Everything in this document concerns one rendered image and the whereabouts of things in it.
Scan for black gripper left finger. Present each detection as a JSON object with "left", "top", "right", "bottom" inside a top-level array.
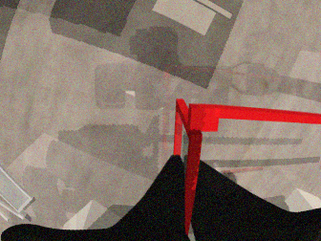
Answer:
[{"left": 1, "top": 155, "right": 191, "bottom": 241}]

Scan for red glasses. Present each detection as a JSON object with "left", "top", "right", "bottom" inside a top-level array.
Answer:
[{"left": 173, "top": 99, "right": 321, "bottom": 234}]

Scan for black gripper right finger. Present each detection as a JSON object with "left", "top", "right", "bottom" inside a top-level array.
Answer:
[{"left": 191, "top": 160, "right": 321, "bottom": 241}]

